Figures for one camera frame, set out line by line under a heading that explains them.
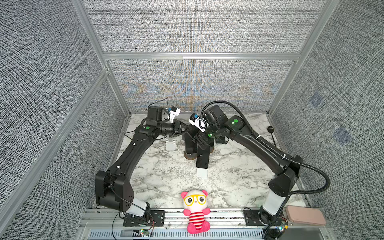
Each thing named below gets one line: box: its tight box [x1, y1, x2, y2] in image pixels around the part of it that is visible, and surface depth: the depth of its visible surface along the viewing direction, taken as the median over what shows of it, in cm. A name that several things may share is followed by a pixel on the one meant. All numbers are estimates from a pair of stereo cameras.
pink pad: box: [286, 205, 327, 226], surface depth 74 cm
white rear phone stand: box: [165, 139, 176, 151], surface depth 101 cm
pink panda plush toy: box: [181, 189, 211, 234], surface depth 73 cm
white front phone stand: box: [196, 167, 209, 179], surface depth 89 cm
